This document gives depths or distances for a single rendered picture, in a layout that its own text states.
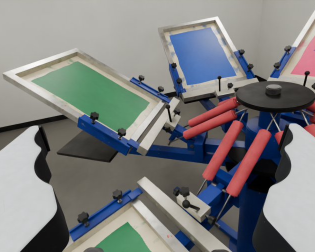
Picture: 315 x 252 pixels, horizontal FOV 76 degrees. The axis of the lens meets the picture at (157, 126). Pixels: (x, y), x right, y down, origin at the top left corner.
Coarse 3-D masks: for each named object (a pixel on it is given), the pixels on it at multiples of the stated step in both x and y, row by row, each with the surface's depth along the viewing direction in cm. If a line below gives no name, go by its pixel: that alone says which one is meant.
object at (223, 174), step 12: (288, 120) 122; (300, 120) 117; (204, 132) 120; (192, 144) 116; (204, 144) 116; (216, 144) 113; (240, 144) 110; (204, 156) 119; (216, 180) 91; (228, 180) 86; (240, 192) 83; (240, 204) 88
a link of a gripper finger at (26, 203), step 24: (24, 144) 9; (48, 144) 12; (0, 168) 8; (24, 168) 8; (48, 168) 9; (0, 192) 7; (24, 192) 7; (48, 192) 7; (0, 216) 6; (24, 216) 6; (48, 216) 6; (0, 240) 5; (24, 240) 5; (48, 240) 6
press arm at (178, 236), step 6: (252, 174) 103; (246, 180) 100; (252, 180) 102; (246, 186) 99; (222, 198) 93; (216, 204) 91; (222, 204) 91; (228, 204) 92; (216, 210) 89; (222, 210) 90; (216, 216) 88; (198, 222) 85; (204, 222) 85; (180, 234) 82; (180, 240) 80; (186, 240) 80; (186, 246) 79; (192, 246) 83
